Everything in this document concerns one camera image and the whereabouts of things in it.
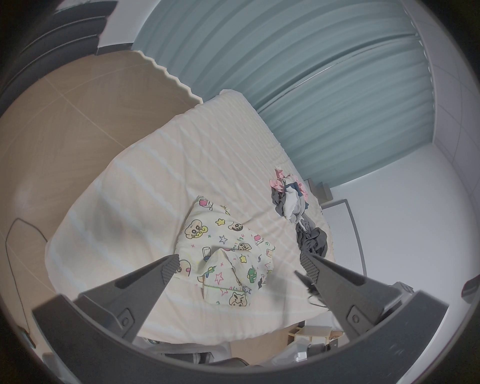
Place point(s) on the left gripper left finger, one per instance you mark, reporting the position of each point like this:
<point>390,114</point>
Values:
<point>127,300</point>

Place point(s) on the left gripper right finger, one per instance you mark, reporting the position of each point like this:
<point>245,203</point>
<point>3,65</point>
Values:
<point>356,300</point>

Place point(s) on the white printed pyjama top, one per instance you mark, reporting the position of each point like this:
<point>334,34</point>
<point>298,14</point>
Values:
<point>228,258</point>

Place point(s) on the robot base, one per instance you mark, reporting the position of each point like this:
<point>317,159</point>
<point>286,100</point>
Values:
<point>187,348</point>

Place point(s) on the pile of clothes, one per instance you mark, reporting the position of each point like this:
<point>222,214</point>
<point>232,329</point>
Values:
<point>288,195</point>

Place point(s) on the bed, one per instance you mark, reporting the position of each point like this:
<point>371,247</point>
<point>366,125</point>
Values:
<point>187,168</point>

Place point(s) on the wooden white drawer cabinet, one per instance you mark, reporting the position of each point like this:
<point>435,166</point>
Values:
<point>315,333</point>

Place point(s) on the black garment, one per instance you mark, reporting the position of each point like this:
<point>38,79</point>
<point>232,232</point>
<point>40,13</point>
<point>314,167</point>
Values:
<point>313,240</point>

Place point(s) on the grey bedside table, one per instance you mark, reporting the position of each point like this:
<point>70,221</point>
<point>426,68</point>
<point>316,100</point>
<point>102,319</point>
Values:
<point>320,191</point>

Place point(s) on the blue-green curtain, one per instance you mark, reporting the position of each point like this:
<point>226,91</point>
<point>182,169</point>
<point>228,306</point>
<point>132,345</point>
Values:
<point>356,112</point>
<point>243,45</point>

